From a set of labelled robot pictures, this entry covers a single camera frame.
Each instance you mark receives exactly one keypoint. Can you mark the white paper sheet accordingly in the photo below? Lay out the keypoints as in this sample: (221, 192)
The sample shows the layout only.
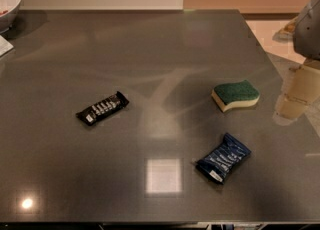
(5, 46)

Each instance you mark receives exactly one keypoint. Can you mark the green and yellow sponge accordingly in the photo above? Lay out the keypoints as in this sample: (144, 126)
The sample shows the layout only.
(235, 95)

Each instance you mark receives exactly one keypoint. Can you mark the black rxbar chocolate wrapper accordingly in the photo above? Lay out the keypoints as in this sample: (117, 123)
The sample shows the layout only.
(103, 109)

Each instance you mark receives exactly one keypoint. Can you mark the blue rxbar blueberry wrapper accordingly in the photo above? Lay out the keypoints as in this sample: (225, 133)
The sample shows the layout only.
(217, 165)

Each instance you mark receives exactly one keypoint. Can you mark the white bowl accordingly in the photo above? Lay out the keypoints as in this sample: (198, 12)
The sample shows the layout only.
(8, 12)

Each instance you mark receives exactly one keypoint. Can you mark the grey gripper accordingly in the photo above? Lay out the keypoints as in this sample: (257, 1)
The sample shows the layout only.
(309, 32)

